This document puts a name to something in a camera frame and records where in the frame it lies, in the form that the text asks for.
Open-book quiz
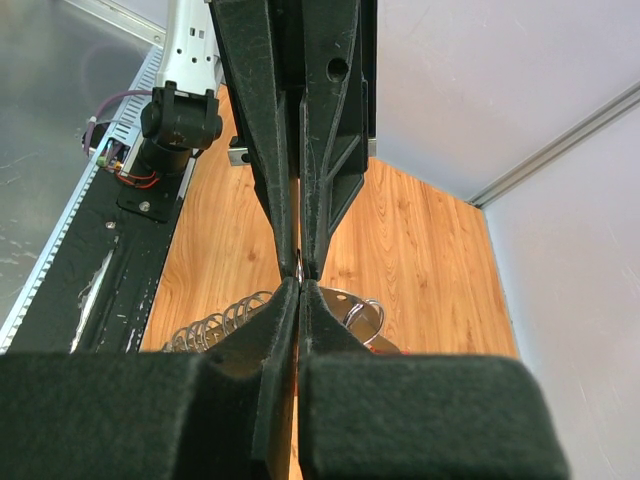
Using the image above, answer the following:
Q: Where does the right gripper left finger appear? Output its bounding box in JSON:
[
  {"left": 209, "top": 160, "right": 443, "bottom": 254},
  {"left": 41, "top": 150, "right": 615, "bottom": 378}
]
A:
[{"left": 1, "top": 279, "right": 299, "bottom": 479}]

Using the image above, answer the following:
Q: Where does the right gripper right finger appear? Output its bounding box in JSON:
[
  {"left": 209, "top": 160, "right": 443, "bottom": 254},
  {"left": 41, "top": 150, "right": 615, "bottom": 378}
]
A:
[{"left": 297, "top": 278, "right": 571, "bottom": 480}]

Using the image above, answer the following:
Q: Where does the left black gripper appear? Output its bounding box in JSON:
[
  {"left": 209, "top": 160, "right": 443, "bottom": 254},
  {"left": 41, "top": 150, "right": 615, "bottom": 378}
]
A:
[{"left": 210, "top": 1, "right": 377, "bottom": 280}]

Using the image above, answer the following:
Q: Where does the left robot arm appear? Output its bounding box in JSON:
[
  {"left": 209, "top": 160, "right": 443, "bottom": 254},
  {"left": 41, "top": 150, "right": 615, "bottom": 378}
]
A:
[{"left": 140, "top": 1, "right": 378, "bottom": 280}]

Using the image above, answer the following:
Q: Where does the black mounting rail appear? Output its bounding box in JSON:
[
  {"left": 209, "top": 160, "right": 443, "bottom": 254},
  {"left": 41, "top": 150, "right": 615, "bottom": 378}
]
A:
[{"left": 1, "top": 155, "right": 193, "bottom": 353}]

